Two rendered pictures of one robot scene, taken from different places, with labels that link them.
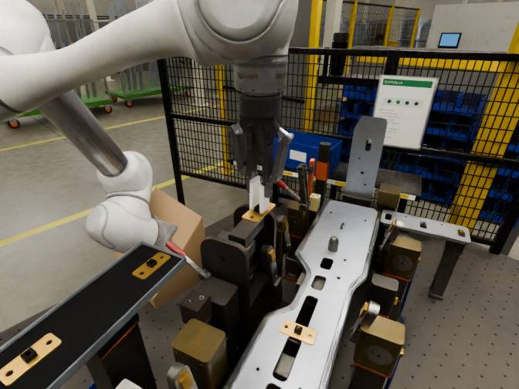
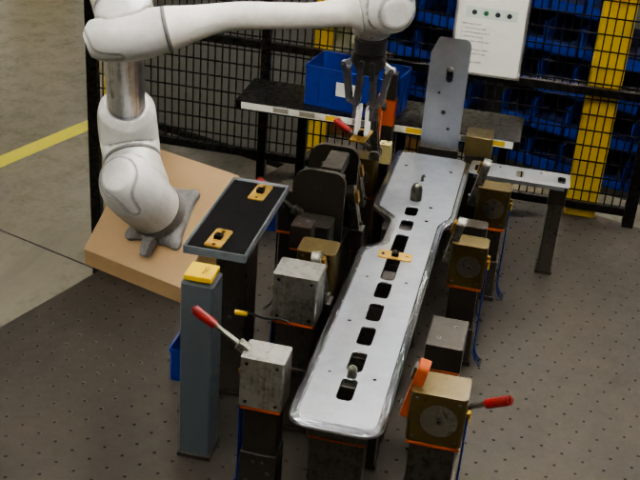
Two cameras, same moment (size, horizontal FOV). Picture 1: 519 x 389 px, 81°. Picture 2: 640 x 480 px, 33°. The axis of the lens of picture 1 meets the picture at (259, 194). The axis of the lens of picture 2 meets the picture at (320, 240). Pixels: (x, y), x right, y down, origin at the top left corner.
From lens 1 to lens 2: 1.99 m
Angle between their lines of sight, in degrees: 13
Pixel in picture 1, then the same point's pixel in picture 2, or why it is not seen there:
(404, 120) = (495, 38)
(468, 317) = (577, 288)
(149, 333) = not seen: hidden behind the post
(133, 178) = (152, 123)
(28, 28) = not seen: outside the picture
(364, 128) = (444, 52)
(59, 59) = (229, 13)
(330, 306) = (422, 239)
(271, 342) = (372, 262)
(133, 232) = (161, 192)
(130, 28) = (326, 13)
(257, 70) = not seen: hidden behind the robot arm
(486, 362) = (588, 319)
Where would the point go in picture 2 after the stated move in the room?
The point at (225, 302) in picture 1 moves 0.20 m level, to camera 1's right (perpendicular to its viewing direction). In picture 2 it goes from (328, 227) to (408, 223)
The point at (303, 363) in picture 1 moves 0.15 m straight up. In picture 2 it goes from (405, 271) to (411, 215)
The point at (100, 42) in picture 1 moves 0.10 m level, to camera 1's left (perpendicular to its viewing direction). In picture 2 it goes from (295, 15) to (249, 15)
